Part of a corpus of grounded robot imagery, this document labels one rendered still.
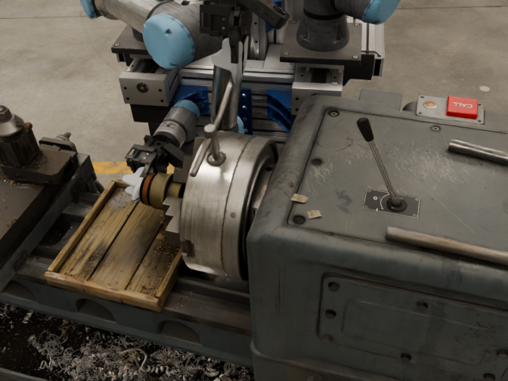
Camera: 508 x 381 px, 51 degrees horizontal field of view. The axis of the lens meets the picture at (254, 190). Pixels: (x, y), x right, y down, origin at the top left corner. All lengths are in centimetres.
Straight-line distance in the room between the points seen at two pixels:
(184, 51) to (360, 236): 55
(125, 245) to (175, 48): 53
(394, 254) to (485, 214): 19
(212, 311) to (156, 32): 63
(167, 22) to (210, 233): 45
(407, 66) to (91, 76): 215
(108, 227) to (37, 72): 272
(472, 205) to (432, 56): 306
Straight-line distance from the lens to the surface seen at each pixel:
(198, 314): 127
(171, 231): 111
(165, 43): 117
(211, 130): 100
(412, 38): 420
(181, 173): 120
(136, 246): 140
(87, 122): 345
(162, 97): 158
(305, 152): 104
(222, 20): 104
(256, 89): 164
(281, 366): 125
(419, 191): 99
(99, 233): 146
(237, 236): 103
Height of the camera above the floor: 192
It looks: 44 degrees down
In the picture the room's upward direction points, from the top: 3 degrees counter-clockwise
